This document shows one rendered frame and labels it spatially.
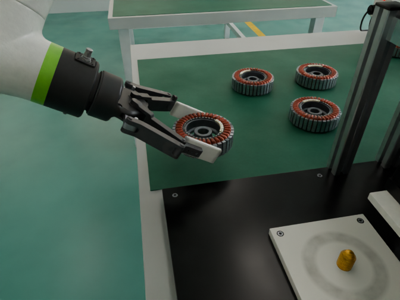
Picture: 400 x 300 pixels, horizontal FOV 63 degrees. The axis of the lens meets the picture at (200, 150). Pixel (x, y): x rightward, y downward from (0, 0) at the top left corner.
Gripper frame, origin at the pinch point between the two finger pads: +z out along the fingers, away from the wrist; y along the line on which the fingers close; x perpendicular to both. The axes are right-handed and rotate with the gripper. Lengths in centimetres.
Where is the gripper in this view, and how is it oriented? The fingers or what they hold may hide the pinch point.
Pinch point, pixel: (201, 133)
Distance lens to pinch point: 60.1
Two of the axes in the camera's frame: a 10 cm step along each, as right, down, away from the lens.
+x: -5.0, 7.4, 4.5
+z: 8.5, 3.0, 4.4
